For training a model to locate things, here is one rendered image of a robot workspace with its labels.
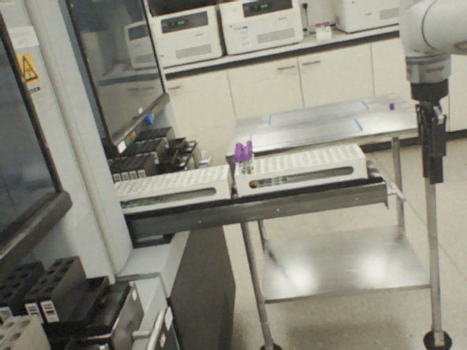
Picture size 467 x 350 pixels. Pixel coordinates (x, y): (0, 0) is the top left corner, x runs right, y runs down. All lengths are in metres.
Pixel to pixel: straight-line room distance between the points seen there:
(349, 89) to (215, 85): 0.98
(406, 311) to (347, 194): 1.00
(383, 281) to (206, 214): 0.78
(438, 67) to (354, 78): 2.39
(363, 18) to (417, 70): 2.36
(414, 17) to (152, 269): 0.74
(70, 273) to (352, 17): 2.86
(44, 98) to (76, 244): 0.26
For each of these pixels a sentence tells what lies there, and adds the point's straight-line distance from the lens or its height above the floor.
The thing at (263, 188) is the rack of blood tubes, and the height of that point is 0.83.
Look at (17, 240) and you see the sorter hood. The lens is 0.67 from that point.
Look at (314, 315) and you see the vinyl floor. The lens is 1.96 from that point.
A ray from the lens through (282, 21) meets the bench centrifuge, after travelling 3.31.
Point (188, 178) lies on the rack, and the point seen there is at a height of 0.86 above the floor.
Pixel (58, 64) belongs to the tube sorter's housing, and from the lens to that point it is 0.92.
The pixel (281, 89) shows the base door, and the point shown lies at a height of 0.61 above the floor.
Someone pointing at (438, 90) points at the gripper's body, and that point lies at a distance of 1.05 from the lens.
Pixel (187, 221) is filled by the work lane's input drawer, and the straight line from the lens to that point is 1.06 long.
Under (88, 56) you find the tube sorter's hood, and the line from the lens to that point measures 1.02.
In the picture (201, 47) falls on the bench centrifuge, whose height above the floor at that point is 1.00.
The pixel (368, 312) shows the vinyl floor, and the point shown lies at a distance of 1.95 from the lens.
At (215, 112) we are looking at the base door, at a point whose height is 0.52.
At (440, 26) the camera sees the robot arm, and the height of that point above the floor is 1.12.
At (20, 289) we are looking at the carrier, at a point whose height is 0.88.
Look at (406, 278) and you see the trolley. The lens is 1.65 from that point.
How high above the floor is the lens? 1.22
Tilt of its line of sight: 20 degrees down
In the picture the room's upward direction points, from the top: 11 degrees counter-clockwise
